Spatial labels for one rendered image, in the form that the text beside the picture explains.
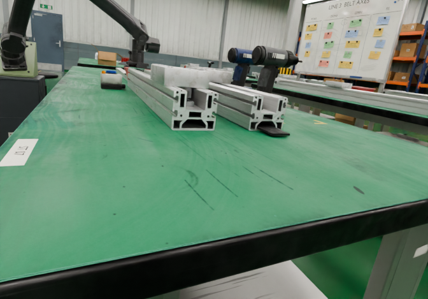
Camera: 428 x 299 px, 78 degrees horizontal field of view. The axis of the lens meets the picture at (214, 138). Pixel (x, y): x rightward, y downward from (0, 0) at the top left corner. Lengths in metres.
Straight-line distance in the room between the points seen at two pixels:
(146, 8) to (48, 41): 3.97
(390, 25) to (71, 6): 10.84
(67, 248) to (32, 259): 0.02
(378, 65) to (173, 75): 3.23
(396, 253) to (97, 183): 0.61
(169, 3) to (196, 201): 12.69
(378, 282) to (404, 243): 0.11
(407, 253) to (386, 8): 3.28
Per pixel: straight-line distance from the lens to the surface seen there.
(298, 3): 9.46
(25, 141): 0.49
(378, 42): 3.74
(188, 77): 0.63
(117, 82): 1.18
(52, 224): 0.27
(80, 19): 12.30
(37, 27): 12.35
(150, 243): 0.23
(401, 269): 0.79
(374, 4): 3.92
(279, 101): 0.68
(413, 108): 2.01
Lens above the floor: 0.92
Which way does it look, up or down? 15 degrees down
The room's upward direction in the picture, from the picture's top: 7 degrees clockwise
